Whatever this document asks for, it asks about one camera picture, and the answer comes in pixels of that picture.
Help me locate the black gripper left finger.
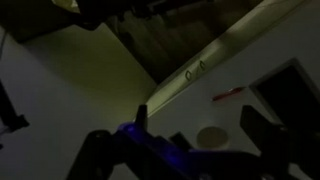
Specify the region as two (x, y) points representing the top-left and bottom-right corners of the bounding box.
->
(66, 129), (116, 180)

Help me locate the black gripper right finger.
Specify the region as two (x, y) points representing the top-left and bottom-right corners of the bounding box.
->
(239, 104), (320, 180)

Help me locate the red pen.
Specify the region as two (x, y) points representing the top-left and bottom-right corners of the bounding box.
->
(212, 86), (247, 102)

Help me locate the small white bowl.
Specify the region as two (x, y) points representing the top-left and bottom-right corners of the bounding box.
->
(196, 126), (231, 150)

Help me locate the black recessed cooktop panel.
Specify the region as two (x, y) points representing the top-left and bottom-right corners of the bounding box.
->
(249, 58), (320, 125)

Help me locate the black clamp mount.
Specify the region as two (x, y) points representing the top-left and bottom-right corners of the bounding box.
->
(0, 79), (30, 134)

